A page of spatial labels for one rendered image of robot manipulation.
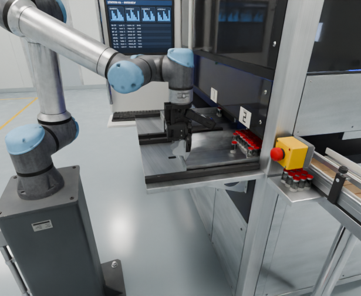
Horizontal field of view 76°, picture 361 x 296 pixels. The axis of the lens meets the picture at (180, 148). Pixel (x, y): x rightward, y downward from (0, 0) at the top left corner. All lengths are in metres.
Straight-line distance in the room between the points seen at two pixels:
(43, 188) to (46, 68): 0.40
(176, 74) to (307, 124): 0.43
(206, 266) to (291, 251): 0.61
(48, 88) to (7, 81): 5.84
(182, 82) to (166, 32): 0.93
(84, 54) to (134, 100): 1.03
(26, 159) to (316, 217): 1.10
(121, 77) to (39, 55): 0.39
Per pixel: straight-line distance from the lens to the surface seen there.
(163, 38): 1.60
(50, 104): 0.95
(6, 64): 6.68
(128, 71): 0.58
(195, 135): 1.02
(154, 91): 1.64
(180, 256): 1.67
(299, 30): 0.72
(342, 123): 0.92
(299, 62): 0.74
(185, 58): 0.69
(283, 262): 1.25
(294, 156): 0.72
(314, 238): 1.23
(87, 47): 0.65
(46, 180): 0.95
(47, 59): 0.91
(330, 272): 0.97
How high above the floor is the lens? 1.32
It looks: 27 degrees down
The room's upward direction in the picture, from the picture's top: straight up
